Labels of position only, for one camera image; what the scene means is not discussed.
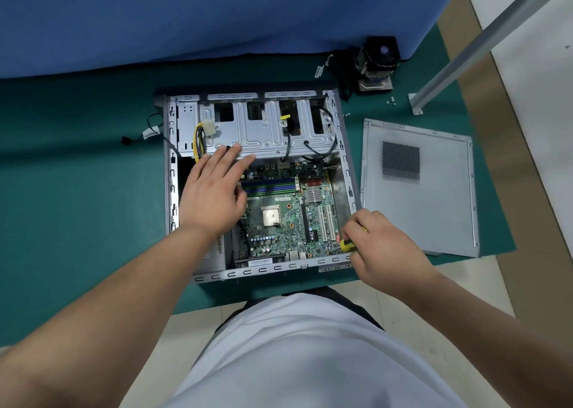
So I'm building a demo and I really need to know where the person's right hand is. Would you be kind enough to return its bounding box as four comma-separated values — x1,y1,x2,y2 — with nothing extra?
339,209,433,299

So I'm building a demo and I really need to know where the person's left hand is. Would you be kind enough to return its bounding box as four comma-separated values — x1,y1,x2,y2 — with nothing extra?
178,145,257,242

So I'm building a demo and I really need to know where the yellow black screwdriver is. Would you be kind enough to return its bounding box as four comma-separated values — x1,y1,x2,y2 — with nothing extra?
339,227,369,253

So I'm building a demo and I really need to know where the person's right forearm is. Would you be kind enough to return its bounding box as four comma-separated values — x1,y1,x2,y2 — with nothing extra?
402,269,573,408

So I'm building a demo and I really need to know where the person's left forearm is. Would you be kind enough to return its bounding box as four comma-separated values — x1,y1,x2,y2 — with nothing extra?
0,222,221,408

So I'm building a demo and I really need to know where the grey open computer case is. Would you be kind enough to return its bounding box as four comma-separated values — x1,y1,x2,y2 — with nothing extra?
154,89,362,284

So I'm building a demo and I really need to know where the grey metal drive cage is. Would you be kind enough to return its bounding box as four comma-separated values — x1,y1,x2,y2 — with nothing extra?
197,92,339,160

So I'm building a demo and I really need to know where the green motherboard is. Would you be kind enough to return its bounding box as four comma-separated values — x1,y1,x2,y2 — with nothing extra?
233,159,354,261

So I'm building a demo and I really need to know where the grey case side panel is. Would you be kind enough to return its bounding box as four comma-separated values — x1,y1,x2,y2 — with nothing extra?
360,118,481,259

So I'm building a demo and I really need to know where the grey power supply unit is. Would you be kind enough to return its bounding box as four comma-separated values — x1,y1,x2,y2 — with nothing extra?
192,234,234,275

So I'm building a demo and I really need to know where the green work mat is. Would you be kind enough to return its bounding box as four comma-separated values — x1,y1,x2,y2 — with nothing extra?
0,22,517,347

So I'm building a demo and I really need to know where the white shirt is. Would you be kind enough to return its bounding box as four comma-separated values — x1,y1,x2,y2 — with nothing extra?
163,293,469,408

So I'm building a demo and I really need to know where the blue cloth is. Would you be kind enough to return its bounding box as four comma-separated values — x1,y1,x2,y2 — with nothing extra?
0,0,472,80

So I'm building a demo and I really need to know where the black processor cooler fan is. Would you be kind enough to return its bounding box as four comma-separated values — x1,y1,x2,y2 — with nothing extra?
354,36,400,94

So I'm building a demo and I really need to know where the yellow black power cable bundle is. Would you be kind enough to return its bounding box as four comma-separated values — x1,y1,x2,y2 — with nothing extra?
192,120,216,162

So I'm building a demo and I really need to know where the black cable with yellow tag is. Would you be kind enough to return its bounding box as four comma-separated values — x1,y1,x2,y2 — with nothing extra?
279,114,292,161

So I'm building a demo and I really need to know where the black cable with white label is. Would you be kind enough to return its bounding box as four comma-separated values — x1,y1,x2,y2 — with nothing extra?
121,113,182,158

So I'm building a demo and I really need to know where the black looped data cable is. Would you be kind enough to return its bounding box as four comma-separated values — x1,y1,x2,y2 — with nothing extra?
302,107,338,161

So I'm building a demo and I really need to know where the cooler cable with white connector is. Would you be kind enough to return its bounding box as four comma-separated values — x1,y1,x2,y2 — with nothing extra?
313,53,359,100

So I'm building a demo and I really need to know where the silver metal post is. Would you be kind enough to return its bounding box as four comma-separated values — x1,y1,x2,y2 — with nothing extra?
408,0,573,116

